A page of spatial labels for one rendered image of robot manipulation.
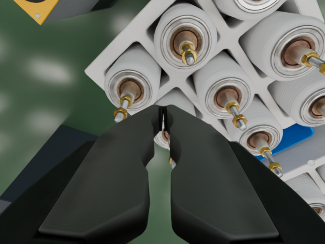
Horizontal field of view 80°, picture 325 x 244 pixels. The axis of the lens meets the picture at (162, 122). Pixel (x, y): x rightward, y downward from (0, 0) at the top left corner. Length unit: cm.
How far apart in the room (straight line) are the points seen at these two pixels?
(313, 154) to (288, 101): 26
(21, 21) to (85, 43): 17
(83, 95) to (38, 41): 18
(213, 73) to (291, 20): 13
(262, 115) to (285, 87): 7
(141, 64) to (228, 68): 14
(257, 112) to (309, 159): 27
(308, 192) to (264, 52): 41
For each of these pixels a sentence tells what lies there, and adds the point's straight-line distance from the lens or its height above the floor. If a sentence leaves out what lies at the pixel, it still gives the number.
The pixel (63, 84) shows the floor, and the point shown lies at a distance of 69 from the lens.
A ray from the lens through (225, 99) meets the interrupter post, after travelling 34.
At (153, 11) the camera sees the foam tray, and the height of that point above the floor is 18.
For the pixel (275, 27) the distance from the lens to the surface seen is 36.
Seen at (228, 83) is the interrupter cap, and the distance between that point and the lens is 34.
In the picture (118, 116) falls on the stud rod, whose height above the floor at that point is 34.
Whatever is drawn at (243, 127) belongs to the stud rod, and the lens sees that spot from 28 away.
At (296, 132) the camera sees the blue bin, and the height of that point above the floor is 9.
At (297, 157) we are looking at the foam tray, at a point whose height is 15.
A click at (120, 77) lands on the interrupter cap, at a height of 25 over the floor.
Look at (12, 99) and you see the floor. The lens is 81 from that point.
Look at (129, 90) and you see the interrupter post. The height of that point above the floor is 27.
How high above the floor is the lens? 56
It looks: 57 degrees down
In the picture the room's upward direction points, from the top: 176 degrees counter-clockwise
